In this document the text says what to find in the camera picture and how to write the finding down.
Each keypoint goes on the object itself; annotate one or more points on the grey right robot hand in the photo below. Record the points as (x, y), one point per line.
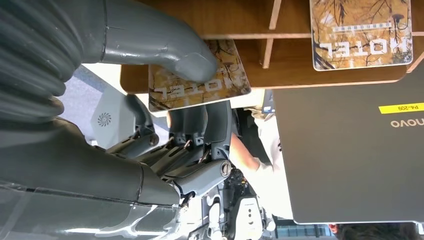
(82, 172)

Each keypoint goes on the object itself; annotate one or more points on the person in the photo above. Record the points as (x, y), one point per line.
(270, 188)

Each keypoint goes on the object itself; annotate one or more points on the grey laptop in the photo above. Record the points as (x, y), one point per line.
(348, 159)

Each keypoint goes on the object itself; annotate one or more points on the wooden card organizer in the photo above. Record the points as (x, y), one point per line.
(285, 63)

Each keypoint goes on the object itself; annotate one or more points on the black wheeled equipment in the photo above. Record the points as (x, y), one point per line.
(238, 188)

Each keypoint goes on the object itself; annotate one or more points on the grey kiosk stand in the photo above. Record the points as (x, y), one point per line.
(112, 114)

